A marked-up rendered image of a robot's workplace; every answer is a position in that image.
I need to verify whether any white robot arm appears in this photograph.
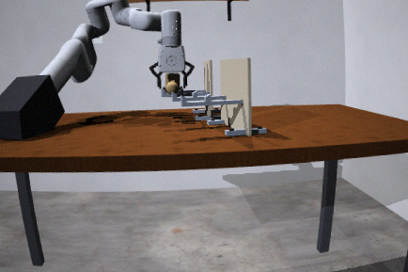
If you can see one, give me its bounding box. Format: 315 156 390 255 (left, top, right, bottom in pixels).
40 0 181 94

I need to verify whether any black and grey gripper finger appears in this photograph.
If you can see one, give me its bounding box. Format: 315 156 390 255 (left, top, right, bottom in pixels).
181 61 195 88
149 62 162 89

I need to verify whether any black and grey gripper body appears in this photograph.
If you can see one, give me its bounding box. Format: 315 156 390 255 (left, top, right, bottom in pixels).
158 44 185 72

